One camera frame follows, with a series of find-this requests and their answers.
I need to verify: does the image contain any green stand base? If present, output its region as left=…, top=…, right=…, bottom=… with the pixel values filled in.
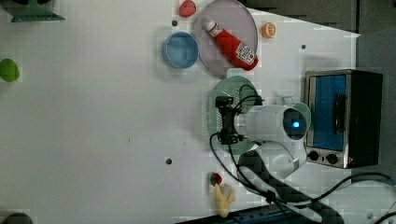
left=0, top=0, right=64, bottom=22

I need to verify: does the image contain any red strawberry toy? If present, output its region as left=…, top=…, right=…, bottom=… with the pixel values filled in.
left=178, top=0, right=197, bottom=18

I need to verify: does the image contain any yellow banana peel toy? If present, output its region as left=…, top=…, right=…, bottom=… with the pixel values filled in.
left=215, top=184, right=235, bottom=217

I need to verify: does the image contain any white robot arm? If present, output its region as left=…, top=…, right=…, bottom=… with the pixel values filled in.
left=214, top=95, right=345, bottom=224

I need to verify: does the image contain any grey round plate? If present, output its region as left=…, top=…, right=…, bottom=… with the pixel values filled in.
left=193, top=0, right=259, bottom=77

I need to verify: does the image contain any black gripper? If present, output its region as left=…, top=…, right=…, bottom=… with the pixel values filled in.
left=215, top=96, right=243, bottom=145

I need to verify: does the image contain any black toaster oven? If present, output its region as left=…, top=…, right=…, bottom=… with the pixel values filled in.
left=304, top=69, right=383, bottom=169

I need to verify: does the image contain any red apple toy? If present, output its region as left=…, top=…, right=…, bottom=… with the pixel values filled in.
left=210, top=173, right=222, bottom=186

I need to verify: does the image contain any green ball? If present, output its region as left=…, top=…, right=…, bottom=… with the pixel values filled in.
left=0, top=59, right=20, bottom=82

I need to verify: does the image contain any blue plastic bowl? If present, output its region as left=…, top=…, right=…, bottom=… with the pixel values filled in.
left=161, top=32, right=199, bottom=69

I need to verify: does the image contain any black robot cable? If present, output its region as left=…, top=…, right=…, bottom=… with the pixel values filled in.
left=208, top=83, right=396, bottom=224

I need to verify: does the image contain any green plastic mug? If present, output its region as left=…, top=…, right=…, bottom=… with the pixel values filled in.
left=282, top=96, right=311, bottom=125

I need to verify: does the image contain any red ketchup bottle toy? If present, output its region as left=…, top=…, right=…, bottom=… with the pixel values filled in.
left=205, top=20, right=259, bottom=71

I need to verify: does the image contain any orange slice toy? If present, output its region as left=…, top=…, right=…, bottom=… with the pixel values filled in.
left=262, top=22, right=276, bottom=38

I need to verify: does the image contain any green plastic strainer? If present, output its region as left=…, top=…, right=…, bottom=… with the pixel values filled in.
left=205, top=69, right=263, bottom=155

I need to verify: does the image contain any dark round object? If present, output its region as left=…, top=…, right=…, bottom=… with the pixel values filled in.
left=1, top=213, right=33, bottom=224

